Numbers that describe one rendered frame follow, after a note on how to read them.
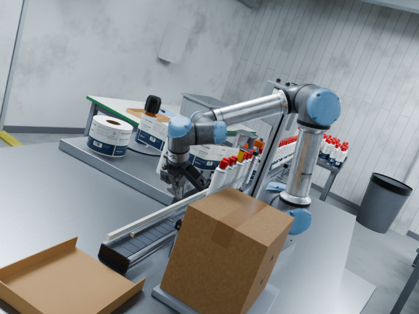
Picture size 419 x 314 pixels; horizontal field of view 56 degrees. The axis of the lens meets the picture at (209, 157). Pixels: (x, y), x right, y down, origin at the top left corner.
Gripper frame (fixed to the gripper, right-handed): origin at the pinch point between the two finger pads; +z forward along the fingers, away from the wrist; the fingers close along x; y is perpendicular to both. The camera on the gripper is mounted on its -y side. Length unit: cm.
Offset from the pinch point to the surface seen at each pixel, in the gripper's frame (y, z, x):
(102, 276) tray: -2.2, -9.4, 44.3
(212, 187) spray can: -0.1, 17.0, -25.8
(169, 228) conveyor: -2.7, 4.0, 11.8
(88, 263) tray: 4.3, -8.6, 42.9
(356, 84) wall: -5, 188, -479
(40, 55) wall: 280, 103, -160
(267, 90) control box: -1, -11, -71
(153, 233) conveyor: -1.0, 0.0, 18.8
